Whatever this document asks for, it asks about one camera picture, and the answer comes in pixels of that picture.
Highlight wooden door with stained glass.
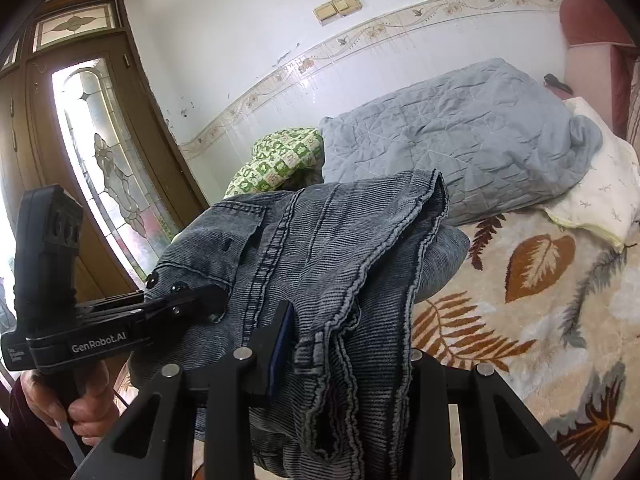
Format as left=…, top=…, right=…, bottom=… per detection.
left=0, top=0, right=211, bottom=386

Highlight cream printed pillow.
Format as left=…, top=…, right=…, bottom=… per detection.
left=542, top=96, right=640, bottom=253

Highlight person's left forearm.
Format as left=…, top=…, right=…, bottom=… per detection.
left=0, top=375, right=76, bottom=480

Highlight leaf print bed blanket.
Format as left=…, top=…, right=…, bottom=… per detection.
left=410, top=210, right=640, bottom=480

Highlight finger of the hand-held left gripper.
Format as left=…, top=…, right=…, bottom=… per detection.
left=145, top=284, right=226, bottom=331

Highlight grey quilted pillow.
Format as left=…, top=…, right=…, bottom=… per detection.
left=319, top=57, right=603, bottom=226

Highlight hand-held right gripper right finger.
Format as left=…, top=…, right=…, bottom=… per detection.
left=410, top=351, right=571, bottom=480

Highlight beige wall switch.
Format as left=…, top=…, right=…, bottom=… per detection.
left=313, top=0, right=364, bottom=26

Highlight person's left hand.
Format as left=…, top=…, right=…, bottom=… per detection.
left=22, top=360, right=123, bottom=438

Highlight grey denim pants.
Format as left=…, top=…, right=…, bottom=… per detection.
left=127, top=170, right=471, bottom=480

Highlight striped floral sofa backrest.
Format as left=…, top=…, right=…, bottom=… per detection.
left=559, top=0, right=640, bottom=156

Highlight green patterned blanket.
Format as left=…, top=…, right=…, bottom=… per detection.
left=224, top=127, right=325, bottom=200

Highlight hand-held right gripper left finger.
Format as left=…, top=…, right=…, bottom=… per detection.
left=70, top=300, right=296, bottom=480

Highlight small black object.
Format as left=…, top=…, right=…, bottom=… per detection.
left=543, top=73, right=573, bottom=96

